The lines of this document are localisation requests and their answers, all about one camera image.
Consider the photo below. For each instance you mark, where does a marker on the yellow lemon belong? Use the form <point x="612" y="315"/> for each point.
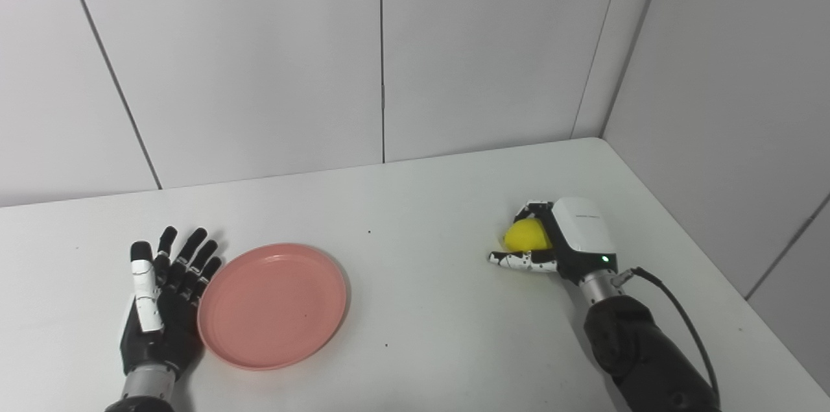
<point x="526" y="235"/>

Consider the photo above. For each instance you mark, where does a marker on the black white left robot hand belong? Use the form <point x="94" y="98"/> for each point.
<point x="159" y="315"/>

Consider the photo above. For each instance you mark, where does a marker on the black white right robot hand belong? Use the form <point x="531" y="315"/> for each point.
<point x="580" y="237"/>

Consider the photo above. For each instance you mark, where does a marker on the pink round plate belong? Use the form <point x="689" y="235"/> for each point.
<point x="272" y="305"/>

